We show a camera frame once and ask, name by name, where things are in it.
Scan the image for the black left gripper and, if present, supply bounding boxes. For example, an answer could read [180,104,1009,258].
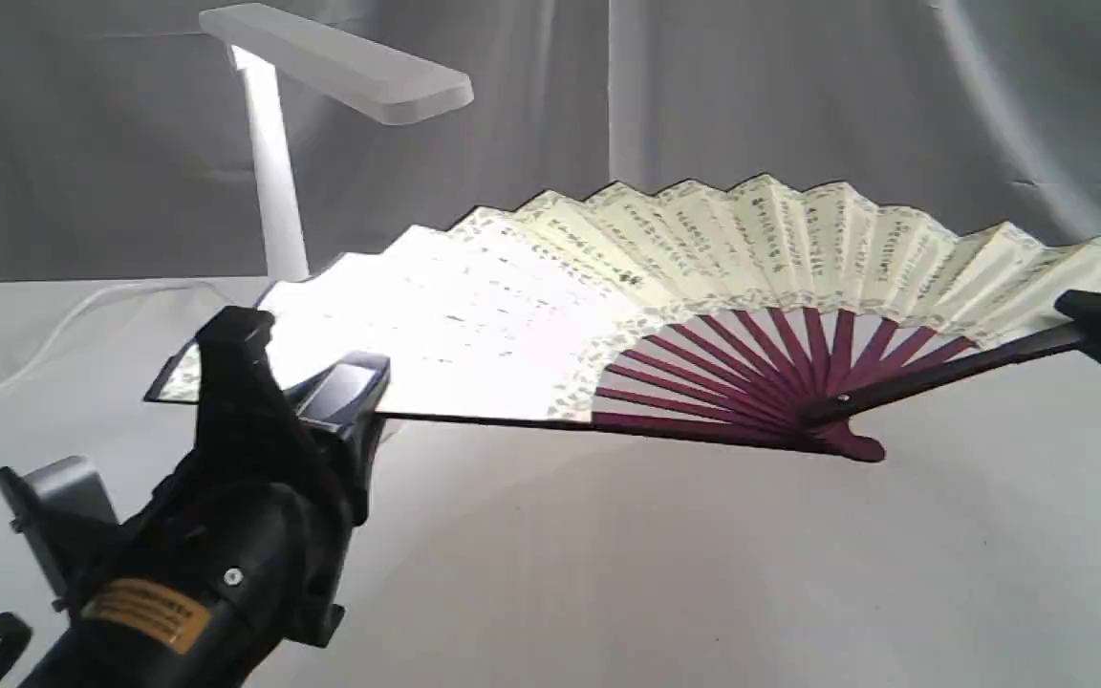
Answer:
[77,306,392,684]

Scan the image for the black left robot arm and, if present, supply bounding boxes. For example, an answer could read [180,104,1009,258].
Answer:
[0,306,392,687]

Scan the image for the paper folding fan dark ribs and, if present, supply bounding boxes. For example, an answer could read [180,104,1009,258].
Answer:
[143,174,1101,465]

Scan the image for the grey backdrop curtain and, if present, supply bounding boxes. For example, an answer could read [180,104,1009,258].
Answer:
[0,1,1101,280]

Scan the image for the white power cable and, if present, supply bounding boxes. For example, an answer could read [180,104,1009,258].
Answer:
[0,279,270,407]

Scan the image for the white desk lamp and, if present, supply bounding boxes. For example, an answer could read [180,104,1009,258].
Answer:
[198,3,475,282]

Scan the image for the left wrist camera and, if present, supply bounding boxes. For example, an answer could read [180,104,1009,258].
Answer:
[0,456,119,613]

